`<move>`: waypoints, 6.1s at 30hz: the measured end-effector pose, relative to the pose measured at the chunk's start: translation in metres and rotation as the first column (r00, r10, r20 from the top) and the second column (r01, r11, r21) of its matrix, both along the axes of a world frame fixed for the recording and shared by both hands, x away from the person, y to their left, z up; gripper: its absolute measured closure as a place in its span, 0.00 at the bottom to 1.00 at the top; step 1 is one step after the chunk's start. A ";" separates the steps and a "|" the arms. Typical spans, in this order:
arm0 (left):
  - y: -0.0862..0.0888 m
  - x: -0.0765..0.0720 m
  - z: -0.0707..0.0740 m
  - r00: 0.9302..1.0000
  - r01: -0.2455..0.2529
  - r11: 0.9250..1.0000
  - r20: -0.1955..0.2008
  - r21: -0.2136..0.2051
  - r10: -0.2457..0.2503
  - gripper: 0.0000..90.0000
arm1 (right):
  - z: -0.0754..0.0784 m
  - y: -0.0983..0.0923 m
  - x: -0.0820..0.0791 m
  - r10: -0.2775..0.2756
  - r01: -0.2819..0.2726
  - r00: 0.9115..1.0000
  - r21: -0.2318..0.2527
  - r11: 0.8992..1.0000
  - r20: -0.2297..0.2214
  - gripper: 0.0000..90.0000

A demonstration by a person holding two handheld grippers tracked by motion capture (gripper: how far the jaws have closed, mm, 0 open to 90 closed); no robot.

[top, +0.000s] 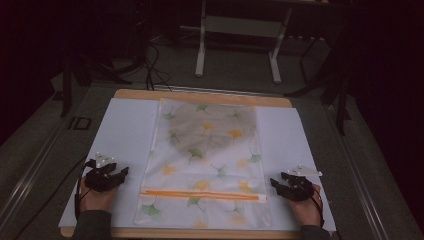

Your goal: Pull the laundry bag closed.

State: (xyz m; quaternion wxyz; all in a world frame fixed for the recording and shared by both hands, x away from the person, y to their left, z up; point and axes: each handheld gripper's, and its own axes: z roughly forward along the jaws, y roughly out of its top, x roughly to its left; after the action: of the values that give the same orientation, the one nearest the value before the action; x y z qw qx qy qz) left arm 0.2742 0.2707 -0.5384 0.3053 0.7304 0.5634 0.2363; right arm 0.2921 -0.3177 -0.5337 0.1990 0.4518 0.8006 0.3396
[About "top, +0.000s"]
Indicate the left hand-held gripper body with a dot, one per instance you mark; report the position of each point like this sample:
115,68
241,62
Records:
100,180

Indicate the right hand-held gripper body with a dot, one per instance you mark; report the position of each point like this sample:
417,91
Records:
298,188

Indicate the leaf print mesh laundry bag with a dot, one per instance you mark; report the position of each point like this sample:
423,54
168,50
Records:
206,166

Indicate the person's left hand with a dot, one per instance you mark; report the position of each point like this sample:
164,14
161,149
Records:
96,200

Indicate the person's right hand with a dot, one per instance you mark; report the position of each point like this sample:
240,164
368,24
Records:
305,211

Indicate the black metal stand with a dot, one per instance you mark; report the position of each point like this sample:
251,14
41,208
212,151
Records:
340,106
66,86

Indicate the white metal stand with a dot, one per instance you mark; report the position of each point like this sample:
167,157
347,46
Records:
200,50

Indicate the black rectangular frame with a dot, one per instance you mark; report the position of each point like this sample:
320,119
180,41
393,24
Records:
79,123

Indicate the metal rail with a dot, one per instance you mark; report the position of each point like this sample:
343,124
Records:
30,180
358,173

